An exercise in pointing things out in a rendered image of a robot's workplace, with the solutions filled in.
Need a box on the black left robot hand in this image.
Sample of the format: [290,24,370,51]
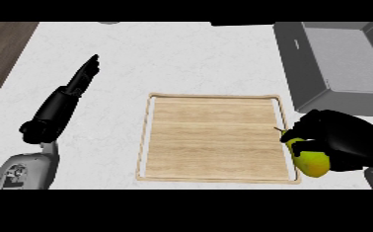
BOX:
[18,53,102,145]

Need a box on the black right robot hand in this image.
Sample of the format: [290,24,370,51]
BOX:
[280,109,373,173]

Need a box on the yellow-green pear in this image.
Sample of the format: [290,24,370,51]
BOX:
[273,126,332,179]

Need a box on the grey open box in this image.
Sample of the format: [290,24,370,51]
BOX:
[273,22,373,116]

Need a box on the pale wooden tray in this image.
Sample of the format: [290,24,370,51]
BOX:
[134,92,304,185]

